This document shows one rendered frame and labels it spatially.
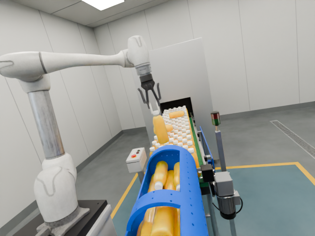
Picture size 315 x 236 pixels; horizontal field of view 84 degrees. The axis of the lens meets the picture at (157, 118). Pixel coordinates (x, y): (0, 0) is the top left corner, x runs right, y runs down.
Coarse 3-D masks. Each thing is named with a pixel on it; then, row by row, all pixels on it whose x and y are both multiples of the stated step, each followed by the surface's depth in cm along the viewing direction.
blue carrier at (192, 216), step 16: (160, 160) 104; (176, 160) 103; (192, 160) 95; (144, 176) 94; (192, 176) 78; (144, 192) 89; (160, 192) 62; (176, 192) 62; (192, 192) 66; (144, 208) 59; (192, 208) 58; (128, 224) 61; (192, 224) 52
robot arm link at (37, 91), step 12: (24, 84) 89; (36, 84) 90; (48, 84) 96; (36, 96) 92; (48, 96) 97; (36, 108) 93; (48, 108) 96; (36, 120) 94; (48, 120) 95; (48, 132) 95; (48, 144) 96; (60, 144) 100; (48, 156) 97; (60, 156) 99; (72, 168) 101
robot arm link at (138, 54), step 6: (138, 36) 94; (132, 42) 93; (138, 42) 93; (144, 42) 96; (132, 48) 94; (138, 48) 93; (144, 48) 95; (132, 54) 95; (138, 54) 94; (144, 54) 95; (132, 60) 98; (138, 60) 95; (144, 60) 96
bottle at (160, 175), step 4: (160, 164) 99; (164, 164) 100; (156, 168) 97; (160, 168) 95; (164, 168) 96; (156, 172) 92; (160, 172) 91; (164, 172) 92; (156, 176) 89; (160, 176) 89; (164, 176) 90; (156, 180) 87; (160, 180) 87; (164, 180) 88; (164, 184) 88
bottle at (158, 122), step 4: (156, 116) 106; (160, 116) 107; (156, 120) 105; (160, 120) 106; (156, 124) 106; (160, 124) 106; (164, 124) 107; (156, 128) 107; (160, 128) 106; (164, 128) 107; (156, 132) 108; (160, 132) 107; (164, 132) 107; (160, 136) 108; (164, 136) 108; (160, 140) 109; (164, 140) 108; (168, 140) 110
